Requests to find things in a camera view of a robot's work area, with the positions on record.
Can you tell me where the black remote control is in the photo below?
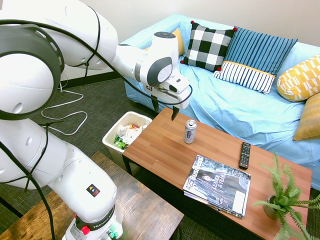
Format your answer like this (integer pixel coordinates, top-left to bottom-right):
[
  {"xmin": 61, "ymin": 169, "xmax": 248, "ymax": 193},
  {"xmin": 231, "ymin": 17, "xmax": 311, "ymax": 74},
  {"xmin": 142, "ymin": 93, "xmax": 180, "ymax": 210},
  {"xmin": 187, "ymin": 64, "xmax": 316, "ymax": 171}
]
[{"xmin": 238, "ymin": 141, "xmax": 252, "ymax": 171}]

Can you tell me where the black wall baseboard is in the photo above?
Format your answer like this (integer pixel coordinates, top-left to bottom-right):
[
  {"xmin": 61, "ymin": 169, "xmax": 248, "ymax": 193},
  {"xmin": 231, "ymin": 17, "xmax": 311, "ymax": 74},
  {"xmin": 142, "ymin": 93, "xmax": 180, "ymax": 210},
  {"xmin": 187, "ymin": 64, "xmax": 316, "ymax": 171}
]
[{"xmin": 59, "ymin": 70, "xmax": 124, "ymax": 89}]

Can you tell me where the silver drink can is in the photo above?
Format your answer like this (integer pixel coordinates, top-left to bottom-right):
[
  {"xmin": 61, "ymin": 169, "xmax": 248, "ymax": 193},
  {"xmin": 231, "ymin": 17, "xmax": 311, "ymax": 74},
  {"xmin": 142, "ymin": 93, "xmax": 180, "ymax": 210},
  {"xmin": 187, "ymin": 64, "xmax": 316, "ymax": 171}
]
[{"xmin": 184, "ymin": 119, "xmax": 198, "ymax": 145}]

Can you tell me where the crumpled white paper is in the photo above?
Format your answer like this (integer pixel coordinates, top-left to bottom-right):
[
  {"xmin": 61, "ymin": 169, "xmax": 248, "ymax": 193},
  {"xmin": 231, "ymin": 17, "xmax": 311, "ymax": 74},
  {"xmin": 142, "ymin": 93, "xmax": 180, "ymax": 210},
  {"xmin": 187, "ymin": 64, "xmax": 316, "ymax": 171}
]
[{"xmin": 116, "ymin": 124, "xmax": 149, "ymax": 146}]

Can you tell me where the stack of magazines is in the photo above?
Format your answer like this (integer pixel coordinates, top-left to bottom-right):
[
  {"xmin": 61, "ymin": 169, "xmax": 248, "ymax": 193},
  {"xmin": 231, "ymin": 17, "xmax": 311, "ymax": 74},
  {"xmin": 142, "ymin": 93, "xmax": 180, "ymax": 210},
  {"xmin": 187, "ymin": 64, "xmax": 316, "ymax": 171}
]
[{"xmin": 182, "ymin": 154, "xmax": 252, "ymax": 217}]

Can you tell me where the small grey plant pot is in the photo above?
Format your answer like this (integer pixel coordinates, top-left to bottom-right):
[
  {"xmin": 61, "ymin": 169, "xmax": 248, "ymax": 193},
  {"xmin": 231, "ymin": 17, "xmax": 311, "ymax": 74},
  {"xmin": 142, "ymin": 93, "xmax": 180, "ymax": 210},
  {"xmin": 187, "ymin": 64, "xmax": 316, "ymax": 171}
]
[{"xmin": 263, "ymin": 194, "xmax": 282, "ymax": 220}]

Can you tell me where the wooden coffee table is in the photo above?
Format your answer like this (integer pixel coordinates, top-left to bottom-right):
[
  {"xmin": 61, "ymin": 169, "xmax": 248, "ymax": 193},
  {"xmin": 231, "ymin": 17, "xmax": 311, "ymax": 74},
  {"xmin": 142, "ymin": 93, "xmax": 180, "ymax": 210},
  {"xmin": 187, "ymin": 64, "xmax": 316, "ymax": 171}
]
[{"xmin": 121, "ymin": 107, "xmax": 314, "ymax": 240}]

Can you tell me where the blue striped pillow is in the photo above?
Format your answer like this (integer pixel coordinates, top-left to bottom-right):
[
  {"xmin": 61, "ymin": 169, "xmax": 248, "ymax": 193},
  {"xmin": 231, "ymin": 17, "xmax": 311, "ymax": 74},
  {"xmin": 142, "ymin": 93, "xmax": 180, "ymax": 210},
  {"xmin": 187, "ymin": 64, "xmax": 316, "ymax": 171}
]
[{"xmin": 212, "ymin": 25, "xmax": 299, "ymax": 96}]

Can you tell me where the green fern plant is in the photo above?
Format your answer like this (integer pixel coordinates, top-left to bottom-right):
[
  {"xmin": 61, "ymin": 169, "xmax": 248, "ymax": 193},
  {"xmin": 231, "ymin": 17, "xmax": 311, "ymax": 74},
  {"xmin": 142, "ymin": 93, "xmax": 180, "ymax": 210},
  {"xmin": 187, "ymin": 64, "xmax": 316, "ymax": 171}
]
[{"xmin": 251, "ymin": 150, "xmax": 320, "ymax": 240}]

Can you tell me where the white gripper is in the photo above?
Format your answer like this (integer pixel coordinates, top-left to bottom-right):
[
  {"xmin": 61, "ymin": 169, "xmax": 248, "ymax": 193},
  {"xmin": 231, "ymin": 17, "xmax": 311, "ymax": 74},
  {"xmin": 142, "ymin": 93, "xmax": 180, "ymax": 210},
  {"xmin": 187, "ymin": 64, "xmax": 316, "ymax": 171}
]
[{"xmin": 149, "ymin": 85, "xmax": 193, "ymax": 122}]

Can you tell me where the rustic wooden robot table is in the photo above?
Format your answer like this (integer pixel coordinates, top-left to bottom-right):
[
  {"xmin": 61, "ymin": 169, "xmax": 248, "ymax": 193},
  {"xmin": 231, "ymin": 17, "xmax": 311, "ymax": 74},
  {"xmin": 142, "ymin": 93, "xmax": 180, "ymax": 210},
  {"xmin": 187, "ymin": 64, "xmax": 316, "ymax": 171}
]
[{"xmin": 0, "ymin": 150, "xmax": 186, "ymax": 240}]

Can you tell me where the yellow white patterned pillow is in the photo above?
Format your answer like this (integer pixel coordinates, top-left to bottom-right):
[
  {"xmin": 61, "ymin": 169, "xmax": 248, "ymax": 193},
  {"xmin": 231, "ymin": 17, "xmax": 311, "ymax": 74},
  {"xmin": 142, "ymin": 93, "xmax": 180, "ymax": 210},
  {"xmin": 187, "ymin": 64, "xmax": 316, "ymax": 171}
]
[{"xmin": 276, "ymin": 53, "xmax": 320, "ymax": 103}]

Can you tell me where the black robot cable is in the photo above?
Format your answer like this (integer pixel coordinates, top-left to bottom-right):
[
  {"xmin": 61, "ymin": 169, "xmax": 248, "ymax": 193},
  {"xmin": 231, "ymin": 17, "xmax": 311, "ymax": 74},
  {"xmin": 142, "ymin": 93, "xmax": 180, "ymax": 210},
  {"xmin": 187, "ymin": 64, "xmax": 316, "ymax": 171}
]
[{"xmin": 0, "ymin": 4, "xmax": 194, "ymax": 240}]

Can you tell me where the green snack wrapper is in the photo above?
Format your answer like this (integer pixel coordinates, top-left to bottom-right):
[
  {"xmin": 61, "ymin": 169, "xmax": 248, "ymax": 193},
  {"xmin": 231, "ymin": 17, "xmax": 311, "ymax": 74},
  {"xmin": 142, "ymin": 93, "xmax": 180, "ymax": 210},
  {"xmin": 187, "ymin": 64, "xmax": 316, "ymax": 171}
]
[{"xmin": 114, "ymin": 135, "xmax": 129, "ymax": 151}]

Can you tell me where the black floor strip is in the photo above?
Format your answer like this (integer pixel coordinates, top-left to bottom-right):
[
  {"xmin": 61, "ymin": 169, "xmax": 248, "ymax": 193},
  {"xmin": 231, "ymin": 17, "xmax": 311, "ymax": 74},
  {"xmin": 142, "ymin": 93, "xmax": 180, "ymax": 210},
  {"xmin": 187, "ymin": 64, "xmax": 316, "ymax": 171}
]
[{"xmin": 0, "ymin": 195, "xmax": 24, "ymax": 219}]

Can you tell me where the mustard woven pillow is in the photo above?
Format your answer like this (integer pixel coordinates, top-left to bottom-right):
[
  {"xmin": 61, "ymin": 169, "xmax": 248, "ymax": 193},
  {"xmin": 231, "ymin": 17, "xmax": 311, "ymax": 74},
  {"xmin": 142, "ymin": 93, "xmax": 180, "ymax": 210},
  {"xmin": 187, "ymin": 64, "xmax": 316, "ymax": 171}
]
[
  {"xmin": 143, "ymin": 26, "xmax": 186, "ymax": 57},
  {"xmin": 292, "ymin": 92, "xmax": 320, "ymax": 142}
]

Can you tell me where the black white checkered pillow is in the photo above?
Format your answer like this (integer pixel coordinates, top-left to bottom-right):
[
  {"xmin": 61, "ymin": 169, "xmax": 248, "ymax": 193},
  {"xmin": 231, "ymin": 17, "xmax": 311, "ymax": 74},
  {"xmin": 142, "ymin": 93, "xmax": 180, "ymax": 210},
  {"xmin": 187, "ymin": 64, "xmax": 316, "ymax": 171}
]
[{"xmin": 179, "ymin": 20, "xmax": 238, "ymax": 73}]

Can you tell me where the light blue covered sofa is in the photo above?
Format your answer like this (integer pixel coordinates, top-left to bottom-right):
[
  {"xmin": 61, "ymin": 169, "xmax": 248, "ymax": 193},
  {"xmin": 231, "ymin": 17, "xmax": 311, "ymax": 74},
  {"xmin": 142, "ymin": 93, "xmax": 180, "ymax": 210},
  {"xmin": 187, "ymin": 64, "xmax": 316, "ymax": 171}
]
[{"xmin": 123, "ymin": 13, "xmax": 320, "ymax": 192}]

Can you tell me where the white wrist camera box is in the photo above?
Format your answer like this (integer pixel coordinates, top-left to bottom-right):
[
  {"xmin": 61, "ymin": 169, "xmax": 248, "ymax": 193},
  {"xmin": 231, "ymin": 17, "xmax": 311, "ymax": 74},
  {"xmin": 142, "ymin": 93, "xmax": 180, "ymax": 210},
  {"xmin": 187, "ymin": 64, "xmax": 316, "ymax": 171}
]
[{"xmin": 165, "ymin": 71, "xmax": 191, "ymax": 96}]

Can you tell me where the white floor cable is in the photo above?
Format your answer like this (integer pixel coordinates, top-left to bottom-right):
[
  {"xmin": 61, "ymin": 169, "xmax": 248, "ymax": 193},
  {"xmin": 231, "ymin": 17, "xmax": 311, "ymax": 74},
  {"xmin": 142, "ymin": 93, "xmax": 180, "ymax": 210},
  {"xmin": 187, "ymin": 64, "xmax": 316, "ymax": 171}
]
[{"xmin": 40, "ymin": 79, "xmax": 89, "ymax": 136}]

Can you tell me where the white plastic trash bin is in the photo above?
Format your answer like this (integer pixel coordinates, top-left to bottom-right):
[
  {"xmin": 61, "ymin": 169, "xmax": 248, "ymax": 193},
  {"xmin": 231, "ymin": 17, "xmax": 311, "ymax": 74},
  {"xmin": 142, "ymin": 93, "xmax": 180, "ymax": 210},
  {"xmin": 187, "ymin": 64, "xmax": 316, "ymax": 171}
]
[{"xmin": 101, "ymin": 111, "xmax": 154, "ymax": 177}]

